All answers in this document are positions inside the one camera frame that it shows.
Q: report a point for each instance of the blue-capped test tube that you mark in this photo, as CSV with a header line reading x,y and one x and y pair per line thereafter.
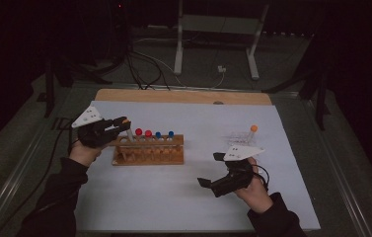
x,y
171,133
158,134

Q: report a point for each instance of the wooden test tube rack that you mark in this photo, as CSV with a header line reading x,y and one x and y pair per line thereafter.
x,y
147,159

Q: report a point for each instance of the person's right hand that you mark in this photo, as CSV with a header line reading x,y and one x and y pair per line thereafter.
x,y
256,196

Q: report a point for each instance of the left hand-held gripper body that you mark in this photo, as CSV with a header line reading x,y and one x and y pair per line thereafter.
x,y
91,131

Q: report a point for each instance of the black tripod stand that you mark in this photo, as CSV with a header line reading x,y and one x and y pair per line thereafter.
x,y
320,108
49,95

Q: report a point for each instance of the clear acrylic tube rack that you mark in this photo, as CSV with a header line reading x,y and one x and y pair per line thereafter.
x,y
236,138

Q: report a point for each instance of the white table sheet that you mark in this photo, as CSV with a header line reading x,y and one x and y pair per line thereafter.
x,y
173,197

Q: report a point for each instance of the red-capped test tube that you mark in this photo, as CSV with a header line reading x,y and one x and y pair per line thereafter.
x,y
148,133
138,132

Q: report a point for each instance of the white plug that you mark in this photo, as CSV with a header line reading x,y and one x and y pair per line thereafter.
x,y
221,69

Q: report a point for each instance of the person's left hand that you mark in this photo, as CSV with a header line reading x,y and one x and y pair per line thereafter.
x,y
83,153

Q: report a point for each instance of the orange-capped test tube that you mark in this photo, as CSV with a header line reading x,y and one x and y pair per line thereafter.
x,y
130,135
254,128

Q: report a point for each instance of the white metal stand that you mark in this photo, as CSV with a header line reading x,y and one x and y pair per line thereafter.
x,y
178,49

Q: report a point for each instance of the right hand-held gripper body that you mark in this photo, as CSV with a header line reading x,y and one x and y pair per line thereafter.
x,y
236,181

